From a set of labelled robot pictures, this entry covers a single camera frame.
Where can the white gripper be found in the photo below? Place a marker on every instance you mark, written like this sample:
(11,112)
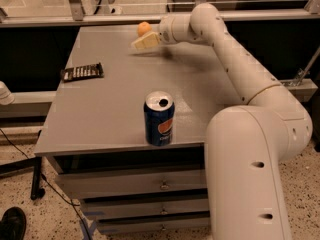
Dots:
(165,31)

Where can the orange fruit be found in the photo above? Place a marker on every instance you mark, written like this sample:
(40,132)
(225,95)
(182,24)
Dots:
(143,28)

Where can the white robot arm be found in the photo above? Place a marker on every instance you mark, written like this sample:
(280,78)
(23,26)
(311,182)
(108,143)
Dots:
(244,143)

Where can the blue pepsi can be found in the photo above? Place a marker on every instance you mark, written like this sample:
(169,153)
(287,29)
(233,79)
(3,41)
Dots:
(159,111)

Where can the black snack bar packet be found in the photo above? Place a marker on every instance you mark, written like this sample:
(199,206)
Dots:
(84,72)

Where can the top grey drawer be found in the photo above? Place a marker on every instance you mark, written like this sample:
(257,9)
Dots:
(131,182)

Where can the grey drawer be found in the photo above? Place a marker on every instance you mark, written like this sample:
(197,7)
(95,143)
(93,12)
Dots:
(154,223)
(131,182)
(165,205)

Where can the middle grey drawer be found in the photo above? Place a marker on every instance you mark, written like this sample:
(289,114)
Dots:
(165,205)

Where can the bottom grey drawer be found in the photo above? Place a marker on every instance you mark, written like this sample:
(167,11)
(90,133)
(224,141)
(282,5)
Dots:
(154,223)

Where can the black metal stand leg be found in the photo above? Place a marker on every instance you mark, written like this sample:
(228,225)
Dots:
(36,164)

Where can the black shoe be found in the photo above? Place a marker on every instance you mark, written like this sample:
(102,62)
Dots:
(13,224)

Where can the grey metal rail frame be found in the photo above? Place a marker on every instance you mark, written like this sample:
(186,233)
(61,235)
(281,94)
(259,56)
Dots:
(22,13)

